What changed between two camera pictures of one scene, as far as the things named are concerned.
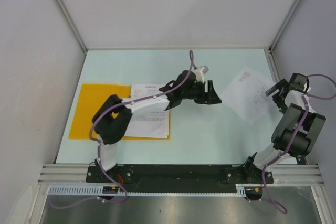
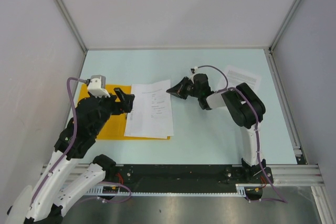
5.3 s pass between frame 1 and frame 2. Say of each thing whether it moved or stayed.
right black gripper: moved
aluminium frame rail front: stayed
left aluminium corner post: stayed
